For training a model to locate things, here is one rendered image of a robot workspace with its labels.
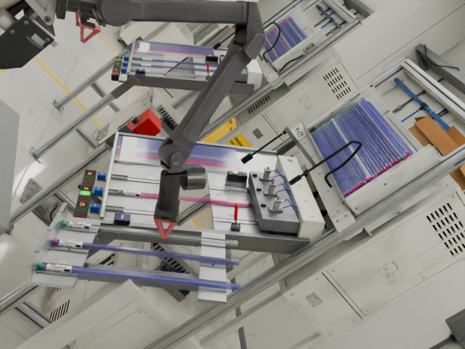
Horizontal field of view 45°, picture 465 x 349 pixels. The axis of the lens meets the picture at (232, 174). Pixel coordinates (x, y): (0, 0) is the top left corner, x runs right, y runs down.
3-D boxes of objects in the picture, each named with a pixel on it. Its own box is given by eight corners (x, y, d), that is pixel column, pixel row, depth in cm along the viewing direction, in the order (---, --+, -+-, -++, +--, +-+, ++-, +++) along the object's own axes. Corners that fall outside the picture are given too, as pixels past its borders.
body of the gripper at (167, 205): (179, 206, 163) (182, 183, 160) (176, 222, 153) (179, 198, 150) (157, 203, 162) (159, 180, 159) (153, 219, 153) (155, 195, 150)
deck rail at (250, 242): (97, 238, 181) (99, 222, 178) (98, 235, 183) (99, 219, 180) (306, 255, 193) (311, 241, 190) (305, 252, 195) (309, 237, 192)
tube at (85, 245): (51, 244, 149) (51, 241, 148) (52, 242, 150) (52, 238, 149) (238, 266, 152) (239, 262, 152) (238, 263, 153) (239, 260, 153)
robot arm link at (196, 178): (160, 145, 154) (171, 153, 147) (198, 143, 160) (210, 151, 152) (158, 185, 158) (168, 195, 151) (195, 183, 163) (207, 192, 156)
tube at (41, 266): (38, 269, 138) (38, 264, 137) (39, 266, 139) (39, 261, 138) (240, 290, 141) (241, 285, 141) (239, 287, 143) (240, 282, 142)
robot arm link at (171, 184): (158, 166, 154) (165, 174, 149) (181, 165, 157) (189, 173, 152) (156, 188, 156) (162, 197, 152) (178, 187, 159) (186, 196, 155)
